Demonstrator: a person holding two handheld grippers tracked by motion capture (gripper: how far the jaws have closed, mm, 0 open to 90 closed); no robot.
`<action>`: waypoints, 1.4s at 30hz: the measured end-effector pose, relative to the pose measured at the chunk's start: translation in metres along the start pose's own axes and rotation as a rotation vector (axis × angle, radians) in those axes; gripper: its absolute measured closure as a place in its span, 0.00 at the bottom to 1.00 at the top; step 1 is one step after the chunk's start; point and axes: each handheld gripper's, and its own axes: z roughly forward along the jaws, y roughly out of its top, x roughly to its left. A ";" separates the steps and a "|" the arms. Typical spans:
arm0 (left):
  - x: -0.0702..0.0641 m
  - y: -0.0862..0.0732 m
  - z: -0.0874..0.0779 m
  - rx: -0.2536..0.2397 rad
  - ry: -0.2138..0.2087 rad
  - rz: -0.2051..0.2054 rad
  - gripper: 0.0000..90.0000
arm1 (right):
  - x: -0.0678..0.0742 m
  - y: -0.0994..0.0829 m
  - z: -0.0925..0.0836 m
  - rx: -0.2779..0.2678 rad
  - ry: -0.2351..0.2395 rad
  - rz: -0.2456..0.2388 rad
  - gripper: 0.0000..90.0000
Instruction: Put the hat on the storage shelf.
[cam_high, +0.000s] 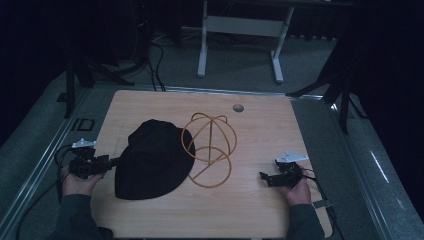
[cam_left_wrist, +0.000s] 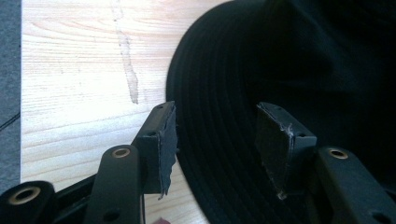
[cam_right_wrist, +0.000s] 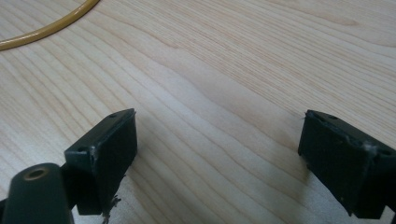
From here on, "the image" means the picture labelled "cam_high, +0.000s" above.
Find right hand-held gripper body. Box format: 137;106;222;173
266;151;310;189

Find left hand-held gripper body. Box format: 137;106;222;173
68;138;112;180

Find black hat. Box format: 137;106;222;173
114;118;196;201

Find yellow wire hat stand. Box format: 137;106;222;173
180;112;238;189

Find person's left hand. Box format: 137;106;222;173
61;165;106;198

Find person's right hand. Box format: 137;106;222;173
279;165;312;207

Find black tripod stand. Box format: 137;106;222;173
288;49;369;136
56;49;151;120

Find black floor bracket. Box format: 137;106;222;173
70;117;96;132

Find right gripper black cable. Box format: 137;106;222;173
299;166;346;240

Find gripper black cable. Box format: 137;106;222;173
299;166;346;240
15;143;75;240

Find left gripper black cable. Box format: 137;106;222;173
15;143;75;240

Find black floor cables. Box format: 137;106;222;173
133;33;188;92

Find white desk frame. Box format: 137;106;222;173
196;0;354;84

